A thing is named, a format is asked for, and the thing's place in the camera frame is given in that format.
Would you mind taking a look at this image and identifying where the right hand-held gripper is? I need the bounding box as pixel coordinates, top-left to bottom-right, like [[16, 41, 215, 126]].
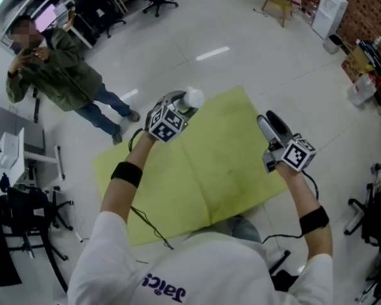
[[257, 110, 318, 174]]

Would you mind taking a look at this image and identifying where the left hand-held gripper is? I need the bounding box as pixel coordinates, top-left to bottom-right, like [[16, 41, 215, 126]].
[[145, 90, 197, 144]]

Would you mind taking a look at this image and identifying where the white round object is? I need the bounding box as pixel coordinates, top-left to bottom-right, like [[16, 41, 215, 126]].
[[177, 86, 206, 114]]

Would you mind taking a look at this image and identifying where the person's right forearm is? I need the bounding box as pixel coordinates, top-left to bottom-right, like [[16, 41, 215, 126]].
[[274, 162, 334, 262]]

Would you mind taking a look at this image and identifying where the person's left forearm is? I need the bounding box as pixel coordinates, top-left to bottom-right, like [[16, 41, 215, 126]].
[[100, 128, 156, 217]]

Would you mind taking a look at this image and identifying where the yellow floor mat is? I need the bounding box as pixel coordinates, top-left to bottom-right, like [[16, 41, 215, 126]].
[[91, 85, 288, 247]]

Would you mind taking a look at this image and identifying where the black left wristband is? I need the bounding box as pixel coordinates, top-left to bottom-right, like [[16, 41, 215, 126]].
[[110, 161, 144, 189]]

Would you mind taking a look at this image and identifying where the black wristband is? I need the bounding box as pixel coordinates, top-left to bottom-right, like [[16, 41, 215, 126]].
[[110, 161, 144, 189], [298, 205, 330, 234]]

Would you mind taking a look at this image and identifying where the large clear plastic water jug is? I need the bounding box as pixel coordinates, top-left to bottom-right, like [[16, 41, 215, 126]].
[[346, 71, 381, 107]]

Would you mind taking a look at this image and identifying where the black right wristband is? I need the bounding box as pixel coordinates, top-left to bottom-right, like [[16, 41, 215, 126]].
[[298, 205, 330, 234]]

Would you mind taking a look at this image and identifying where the white trash bin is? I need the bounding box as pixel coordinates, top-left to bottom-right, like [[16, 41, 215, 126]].
[[323, 34, 344, 55]]

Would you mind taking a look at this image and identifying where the person's jeans leg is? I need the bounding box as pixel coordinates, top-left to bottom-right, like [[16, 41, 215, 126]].
[[231, 217, 262, 243]]

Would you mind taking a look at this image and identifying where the brown cardboard box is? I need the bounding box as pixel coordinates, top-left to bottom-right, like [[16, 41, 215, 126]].
[[340, 44, 374, 79]]

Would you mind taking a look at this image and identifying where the black shelf rack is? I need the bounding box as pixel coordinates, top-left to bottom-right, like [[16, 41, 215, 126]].
[[356, 38, 381, 84]]

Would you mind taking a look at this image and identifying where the white water dispenser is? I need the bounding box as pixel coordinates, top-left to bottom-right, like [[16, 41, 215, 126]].
[[311, 0, 349, 41]]

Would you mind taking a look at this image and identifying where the grey low table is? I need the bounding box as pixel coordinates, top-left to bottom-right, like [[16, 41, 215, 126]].
[[0, 105, 66, 181]]

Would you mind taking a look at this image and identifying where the person's white shirt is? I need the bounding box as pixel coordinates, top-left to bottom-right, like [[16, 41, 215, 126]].
[[66, 210, 334, 305]]

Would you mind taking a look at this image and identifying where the white box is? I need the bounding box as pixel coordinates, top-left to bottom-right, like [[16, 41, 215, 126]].
[[0, 126, 26, 179]]

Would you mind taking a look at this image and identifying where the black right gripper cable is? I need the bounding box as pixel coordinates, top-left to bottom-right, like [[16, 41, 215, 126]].
[[261, 169, 320, 245]]

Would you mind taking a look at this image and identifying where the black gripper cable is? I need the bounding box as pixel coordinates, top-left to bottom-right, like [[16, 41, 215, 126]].
[[128, 128, 175, 251], [261, 169, 320, 245]]

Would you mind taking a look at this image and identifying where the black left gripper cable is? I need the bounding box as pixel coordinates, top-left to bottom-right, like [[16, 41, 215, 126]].
[[128, 128, 175, 251]]

